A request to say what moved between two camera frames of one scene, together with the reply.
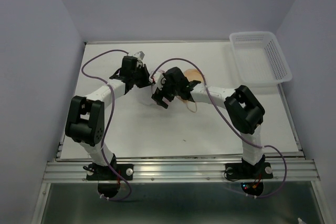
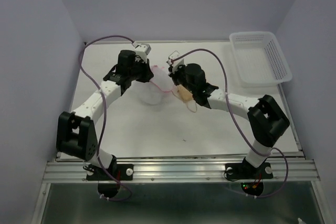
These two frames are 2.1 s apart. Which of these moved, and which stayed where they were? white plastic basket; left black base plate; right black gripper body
Moved: right black gripper body
Stayed: left black base plate; white plastic basket
